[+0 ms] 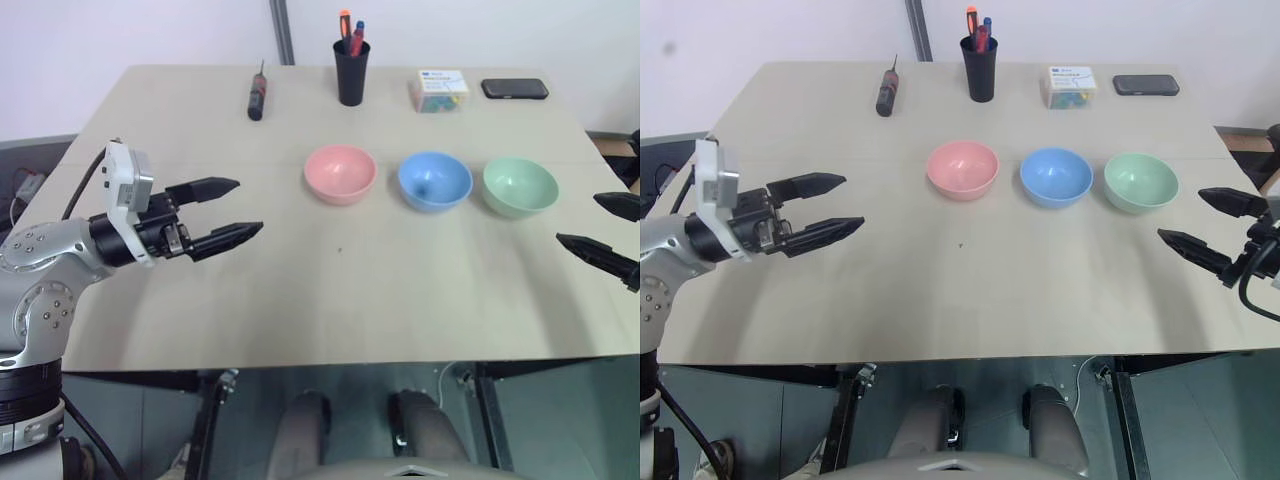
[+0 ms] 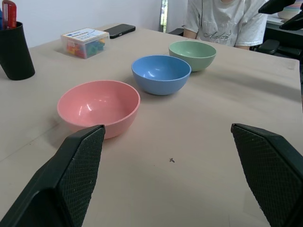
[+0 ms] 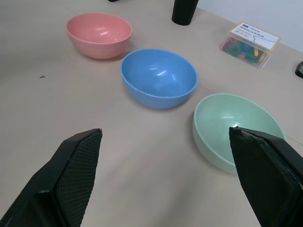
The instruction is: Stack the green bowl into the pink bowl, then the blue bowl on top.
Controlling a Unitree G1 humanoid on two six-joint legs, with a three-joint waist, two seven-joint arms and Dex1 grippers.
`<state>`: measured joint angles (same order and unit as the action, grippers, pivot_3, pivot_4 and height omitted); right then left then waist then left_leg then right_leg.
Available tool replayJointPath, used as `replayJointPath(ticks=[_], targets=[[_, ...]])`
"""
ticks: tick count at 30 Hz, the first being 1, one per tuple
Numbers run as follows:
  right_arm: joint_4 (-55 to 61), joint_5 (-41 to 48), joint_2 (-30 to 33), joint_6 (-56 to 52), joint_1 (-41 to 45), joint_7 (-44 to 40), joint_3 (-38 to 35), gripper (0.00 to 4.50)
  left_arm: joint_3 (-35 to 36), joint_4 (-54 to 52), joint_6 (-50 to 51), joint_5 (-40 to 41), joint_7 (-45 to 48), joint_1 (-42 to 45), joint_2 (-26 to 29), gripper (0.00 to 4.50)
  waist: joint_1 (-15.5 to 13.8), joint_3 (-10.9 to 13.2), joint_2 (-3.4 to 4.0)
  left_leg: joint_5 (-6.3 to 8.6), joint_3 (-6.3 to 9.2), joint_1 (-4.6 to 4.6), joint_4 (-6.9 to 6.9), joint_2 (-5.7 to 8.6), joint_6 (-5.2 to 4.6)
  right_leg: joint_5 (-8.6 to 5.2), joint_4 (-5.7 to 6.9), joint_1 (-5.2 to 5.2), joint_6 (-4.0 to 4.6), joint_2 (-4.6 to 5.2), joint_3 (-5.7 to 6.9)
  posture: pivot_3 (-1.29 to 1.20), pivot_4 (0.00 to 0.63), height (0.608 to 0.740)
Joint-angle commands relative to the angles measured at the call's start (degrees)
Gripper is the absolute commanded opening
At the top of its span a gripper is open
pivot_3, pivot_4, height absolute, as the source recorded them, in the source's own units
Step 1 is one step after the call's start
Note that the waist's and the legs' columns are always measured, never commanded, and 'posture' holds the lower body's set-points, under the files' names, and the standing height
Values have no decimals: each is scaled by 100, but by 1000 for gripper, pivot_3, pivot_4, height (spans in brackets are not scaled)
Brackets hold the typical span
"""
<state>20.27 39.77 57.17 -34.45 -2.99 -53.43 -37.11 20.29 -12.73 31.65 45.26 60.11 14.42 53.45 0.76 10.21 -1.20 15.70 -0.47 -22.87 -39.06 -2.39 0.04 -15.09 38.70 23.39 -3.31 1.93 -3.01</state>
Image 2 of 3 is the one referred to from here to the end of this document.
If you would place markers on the black office chair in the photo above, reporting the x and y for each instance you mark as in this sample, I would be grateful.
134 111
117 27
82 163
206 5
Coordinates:
270 46

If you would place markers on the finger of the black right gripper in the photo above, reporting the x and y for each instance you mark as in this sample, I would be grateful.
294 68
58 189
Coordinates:
277 6
294 23

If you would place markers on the red marker pen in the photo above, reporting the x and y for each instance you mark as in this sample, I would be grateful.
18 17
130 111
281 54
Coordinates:
10 14

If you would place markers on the pink-red plastic bowl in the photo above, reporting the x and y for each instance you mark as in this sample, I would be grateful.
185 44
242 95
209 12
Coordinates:
99 104

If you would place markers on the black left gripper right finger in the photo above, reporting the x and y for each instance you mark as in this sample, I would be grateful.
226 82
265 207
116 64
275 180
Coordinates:
267 170

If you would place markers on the clear box of colourful pieces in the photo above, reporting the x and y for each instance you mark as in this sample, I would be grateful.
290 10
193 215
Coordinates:
84 43

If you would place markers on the black pen cup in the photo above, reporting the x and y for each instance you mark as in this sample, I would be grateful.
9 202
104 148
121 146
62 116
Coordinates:
14 54

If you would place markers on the blue plastic bowl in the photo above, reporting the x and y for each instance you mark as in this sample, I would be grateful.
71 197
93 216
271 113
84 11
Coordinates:
161 73

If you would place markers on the blue pen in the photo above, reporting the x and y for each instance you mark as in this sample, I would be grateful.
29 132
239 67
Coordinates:
1 19

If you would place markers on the green plastic bowl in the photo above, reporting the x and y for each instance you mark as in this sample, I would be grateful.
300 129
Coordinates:
193 53

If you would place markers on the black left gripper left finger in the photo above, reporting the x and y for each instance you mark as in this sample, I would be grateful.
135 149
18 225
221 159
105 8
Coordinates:
78 170

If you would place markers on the black smartphone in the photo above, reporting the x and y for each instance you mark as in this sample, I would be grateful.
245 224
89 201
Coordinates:
119 30

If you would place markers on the person in white t-shirt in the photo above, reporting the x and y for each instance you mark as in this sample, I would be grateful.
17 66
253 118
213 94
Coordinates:
225 19

